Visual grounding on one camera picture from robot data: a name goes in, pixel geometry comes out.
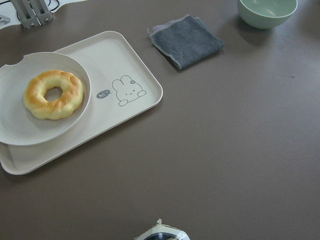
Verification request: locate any white round plate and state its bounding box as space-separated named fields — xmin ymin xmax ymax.
xmin=0 ymin=52 xmax=91 ymax=146

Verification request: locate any tea bottle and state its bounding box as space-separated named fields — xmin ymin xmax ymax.
xmin=134 ymin=218 xmax=190 ymax=240

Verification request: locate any aluminium frame post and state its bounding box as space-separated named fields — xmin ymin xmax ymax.
xmin=11 ymin=0 xmax=54 ymax=29

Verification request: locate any mint green bowl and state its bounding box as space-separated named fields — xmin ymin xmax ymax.
xmin=237 ymin=0 xmax=298 ymax=30

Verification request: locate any cream rabbit serving tray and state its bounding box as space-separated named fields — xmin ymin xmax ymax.
xmin=0 ymin=31 xmax=163 ymax=175

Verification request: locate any folded grey cloth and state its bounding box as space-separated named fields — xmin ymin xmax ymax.
xmin=149 ymin=14 xmax=225 ymax=70

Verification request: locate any glazed ring donut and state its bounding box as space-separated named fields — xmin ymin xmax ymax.
xmin=23 ymin=70 xmax=84 ymax=120

